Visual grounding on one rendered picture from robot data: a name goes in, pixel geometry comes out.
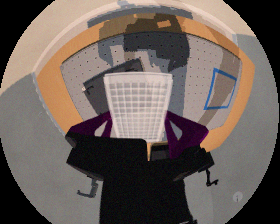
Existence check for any blue tape outline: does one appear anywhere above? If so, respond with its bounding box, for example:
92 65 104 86
203 68 237 110

